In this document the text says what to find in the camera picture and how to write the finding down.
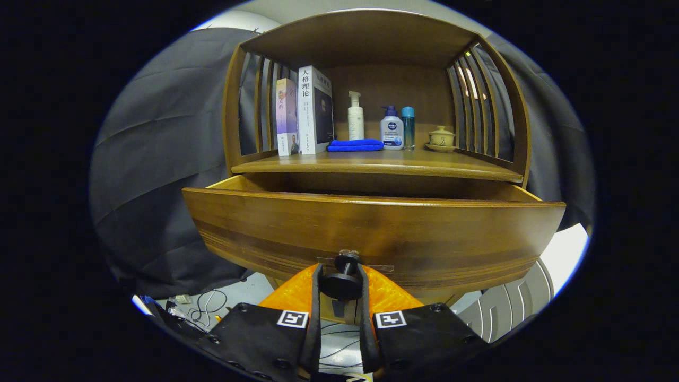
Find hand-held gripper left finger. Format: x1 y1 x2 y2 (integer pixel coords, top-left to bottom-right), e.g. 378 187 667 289
196 263 324 382

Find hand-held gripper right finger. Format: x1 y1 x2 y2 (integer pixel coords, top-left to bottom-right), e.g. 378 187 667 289
356 264 489 380

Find black drawer knob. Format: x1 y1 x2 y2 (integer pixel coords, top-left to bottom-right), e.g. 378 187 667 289
319 250 363 301

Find wooden drawer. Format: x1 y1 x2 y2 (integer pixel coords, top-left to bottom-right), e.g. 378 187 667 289
182 174 567 306

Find wooden countertop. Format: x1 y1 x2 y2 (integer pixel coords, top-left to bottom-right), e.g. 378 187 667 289
231 147 525 184

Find brown wooden cabinet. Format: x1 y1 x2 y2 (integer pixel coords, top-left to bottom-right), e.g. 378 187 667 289
182 8 567 327

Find grey ribbed panel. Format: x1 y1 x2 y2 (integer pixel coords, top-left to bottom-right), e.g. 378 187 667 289
456 259 555 344

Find blue folded towel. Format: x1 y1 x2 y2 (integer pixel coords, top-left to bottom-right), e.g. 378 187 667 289
327 138 385 153

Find white bottle with blue cap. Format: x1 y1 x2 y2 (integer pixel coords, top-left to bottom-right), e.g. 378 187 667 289
380 105 405 151

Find white pump bottle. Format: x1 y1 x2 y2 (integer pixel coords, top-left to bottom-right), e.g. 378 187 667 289
347 91 365 141

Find thick white book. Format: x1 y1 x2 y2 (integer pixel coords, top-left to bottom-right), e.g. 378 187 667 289
297 65 335 155

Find teal bottle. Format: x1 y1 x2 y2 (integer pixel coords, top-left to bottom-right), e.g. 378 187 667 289
401 106 416 151

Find purple book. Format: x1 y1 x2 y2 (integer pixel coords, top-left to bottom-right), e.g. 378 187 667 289
276 78 300 157

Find beige lidded teacup with saucer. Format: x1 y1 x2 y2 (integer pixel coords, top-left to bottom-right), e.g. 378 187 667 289
424 125 457 153

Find white board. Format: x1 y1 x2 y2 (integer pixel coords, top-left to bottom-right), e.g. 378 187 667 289
538 223 590 284

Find black backdrop cloth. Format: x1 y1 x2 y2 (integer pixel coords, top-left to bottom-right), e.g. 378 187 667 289
89 27 595 298

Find black floor cables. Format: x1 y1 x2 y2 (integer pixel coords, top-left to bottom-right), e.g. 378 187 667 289
188 288 230 325

